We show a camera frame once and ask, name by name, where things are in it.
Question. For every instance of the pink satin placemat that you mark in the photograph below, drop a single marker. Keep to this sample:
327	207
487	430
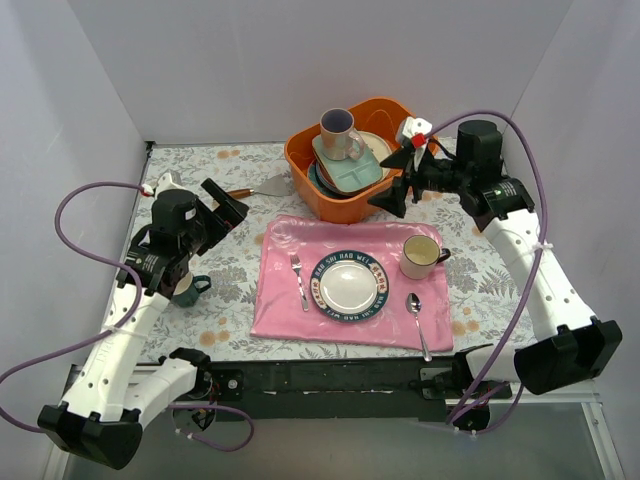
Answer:
278	311

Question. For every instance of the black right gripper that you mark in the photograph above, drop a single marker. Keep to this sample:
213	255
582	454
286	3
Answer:
410	176

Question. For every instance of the green rectangular ceramic plate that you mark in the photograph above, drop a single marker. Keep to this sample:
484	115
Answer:
324	178

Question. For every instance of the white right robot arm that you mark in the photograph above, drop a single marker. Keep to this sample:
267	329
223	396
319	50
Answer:
572	344

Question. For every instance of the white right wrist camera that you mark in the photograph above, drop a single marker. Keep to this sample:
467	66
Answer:
414	132

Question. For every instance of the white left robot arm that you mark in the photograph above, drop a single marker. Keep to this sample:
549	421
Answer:
156	260

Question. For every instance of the silver fork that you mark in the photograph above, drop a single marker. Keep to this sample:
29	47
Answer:
296	267

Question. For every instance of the green rimmed white plate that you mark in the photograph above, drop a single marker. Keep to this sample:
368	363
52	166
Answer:
349	286

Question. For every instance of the dark green mug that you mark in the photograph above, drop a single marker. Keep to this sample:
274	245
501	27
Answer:
189	289

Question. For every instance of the pink bottom plate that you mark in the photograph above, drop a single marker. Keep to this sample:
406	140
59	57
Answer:
378	146

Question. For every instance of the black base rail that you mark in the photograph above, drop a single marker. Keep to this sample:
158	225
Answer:
306	389

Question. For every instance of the silver spoon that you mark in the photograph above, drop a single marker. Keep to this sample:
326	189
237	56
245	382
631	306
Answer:
413	305

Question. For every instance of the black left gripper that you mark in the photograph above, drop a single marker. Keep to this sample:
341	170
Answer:
220	212

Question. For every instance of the wooden handled metal spatula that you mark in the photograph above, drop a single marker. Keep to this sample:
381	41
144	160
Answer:
275	186

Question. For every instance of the pink purple ceramic mug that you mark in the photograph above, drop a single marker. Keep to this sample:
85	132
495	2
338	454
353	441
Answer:
340	139

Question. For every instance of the beige enamel mug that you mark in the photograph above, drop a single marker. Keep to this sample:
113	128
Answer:
420	256

